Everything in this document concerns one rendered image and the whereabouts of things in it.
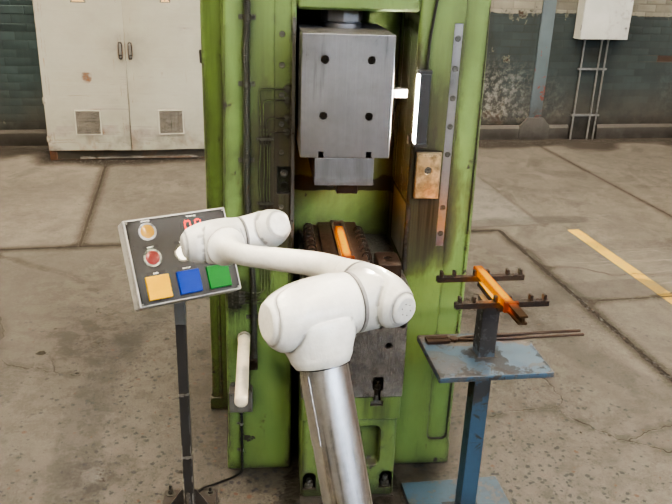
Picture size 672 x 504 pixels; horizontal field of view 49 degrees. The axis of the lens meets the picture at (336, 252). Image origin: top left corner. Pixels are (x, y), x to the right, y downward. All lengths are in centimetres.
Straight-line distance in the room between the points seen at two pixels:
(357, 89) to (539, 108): 703
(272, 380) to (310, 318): 157
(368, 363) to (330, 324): 131
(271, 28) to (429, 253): 99
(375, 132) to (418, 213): 41
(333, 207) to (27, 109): 587
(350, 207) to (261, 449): 106
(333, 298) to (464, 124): 138
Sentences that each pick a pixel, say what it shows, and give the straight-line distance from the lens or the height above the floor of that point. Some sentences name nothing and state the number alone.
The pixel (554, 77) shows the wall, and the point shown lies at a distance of 941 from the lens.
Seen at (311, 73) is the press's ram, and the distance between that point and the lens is 244.
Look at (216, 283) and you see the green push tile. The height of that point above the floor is 99.
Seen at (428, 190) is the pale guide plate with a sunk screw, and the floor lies 122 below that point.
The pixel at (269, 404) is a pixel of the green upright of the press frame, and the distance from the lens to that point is 305.
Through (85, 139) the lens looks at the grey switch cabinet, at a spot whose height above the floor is 22.
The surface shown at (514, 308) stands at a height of 100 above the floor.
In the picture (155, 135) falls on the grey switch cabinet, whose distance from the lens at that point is 781.
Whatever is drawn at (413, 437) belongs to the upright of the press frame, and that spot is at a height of 14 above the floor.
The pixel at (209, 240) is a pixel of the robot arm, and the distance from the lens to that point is 191.
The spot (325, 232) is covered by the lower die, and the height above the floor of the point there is 99.
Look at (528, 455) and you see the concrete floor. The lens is 346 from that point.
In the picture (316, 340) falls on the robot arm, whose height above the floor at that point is 130.
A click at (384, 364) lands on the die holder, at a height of 61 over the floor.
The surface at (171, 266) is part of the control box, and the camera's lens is 242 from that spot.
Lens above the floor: 199
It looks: 22 degrees down
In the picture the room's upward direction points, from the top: 2 degrees clockwise
